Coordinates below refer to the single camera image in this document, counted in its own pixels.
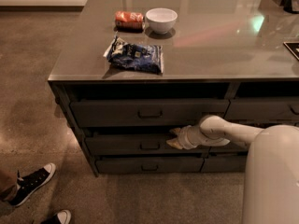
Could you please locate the grey drawer cabinet island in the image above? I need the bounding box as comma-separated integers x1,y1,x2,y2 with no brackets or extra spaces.
49,0,299,175

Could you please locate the white ceramic bowl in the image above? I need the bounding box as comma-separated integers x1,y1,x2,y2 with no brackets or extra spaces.
146,7,178,35

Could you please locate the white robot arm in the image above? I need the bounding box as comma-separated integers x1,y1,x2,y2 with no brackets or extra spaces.
167,115,299,224

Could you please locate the blue chip bag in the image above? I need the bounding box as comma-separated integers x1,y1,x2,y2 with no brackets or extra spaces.
104,35,164,74

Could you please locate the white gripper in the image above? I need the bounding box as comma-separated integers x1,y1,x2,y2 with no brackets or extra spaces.
166,125,197,149

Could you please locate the red soda can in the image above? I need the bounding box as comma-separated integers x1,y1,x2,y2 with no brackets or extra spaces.
115,11,144,30

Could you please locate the brown trouser leg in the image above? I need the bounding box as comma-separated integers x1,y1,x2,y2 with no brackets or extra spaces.
0,170,17,202

